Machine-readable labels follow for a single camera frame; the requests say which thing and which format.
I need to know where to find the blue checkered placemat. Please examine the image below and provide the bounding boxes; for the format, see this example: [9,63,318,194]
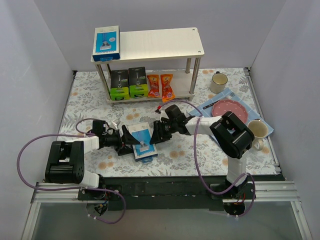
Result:
[197,88,274,137]

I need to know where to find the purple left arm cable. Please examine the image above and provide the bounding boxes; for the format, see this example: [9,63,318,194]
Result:
[16,118,127,225]

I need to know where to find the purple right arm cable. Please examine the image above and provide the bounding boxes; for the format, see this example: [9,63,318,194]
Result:
[159,99,257,218]

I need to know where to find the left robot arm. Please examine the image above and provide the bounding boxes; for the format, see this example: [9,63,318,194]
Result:
[45,119,140,200]

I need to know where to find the floral tablecloth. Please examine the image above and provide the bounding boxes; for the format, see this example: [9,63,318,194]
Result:
[59,68,281,177]

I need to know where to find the silver fork black handle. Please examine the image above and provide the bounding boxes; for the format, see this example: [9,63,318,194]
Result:
[202,92,235,110]

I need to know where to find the painted ceramic mug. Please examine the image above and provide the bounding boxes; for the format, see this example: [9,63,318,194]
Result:
[247,119,269,151]

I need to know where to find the orange razor packet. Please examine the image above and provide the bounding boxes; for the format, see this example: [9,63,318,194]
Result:
[160,74,176,103]
[147,74,160,98]

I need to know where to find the white two-tier shelf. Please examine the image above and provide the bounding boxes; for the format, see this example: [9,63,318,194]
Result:
[91,27,205,104]

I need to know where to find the pink polka dot plate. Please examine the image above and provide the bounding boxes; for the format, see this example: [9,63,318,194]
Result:
[211,99,248,124]

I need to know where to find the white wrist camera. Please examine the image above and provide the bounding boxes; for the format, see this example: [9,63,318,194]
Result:
[155,105,168,118]
[110,119,121,130]

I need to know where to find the black green razor box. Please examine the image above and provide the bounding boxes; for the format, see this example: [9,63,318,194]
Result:
[128,66,149,99]
[110,69,130,101]

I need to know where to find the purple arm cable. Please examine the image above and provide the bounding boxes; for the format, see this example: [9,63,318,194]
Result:
[159,99,257,218]
[16,118,127,225]

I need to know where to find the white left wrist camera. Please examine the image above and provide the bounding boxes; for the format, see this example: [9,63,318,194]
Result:
[110,119,121,130]

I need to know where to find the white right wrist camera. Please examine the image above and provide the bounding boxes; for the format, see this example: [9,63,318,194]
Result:
[155,105,168,118]

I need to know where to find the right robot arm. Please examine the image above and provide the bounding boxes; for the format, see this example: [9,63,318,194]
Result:
[149,104,255,199]

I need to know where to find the blue Harry's razor box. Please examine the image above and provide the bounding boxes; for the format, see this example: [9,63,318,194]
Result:
[92,25,121,62]

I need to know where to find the cream enamel mug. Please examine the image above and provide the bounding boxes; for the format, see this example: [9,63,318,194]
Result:
[209,71,228,94]

